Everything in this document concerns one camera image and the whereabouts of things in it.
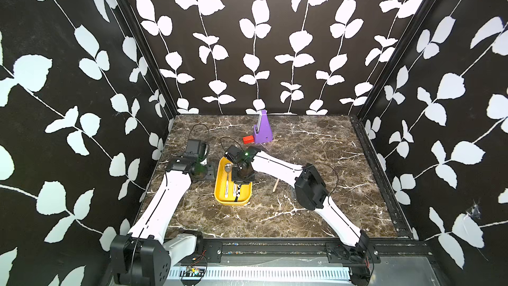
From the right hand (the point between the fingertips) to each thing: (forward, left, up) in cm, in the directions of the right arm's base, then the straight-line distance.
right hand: (234, 181), depth 90 cm
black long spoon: (-5, -2, -1) cm, 6 cm away
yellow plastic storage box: (-1, +7, -1) cm, 7 cm away
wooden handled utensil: (-1, -20, -2) cm, 20 cm away
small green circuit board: (-34, +11, -3) cm, 36 cm away
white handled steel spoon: (+7, +4, 0) cm, 8 cm away
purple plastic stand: (+26, -15, +4) cm, 30 cm away
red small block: (+25, -5, -1) cm, 26 cm away
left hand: (0, +9, +12) cm, 15 cm away
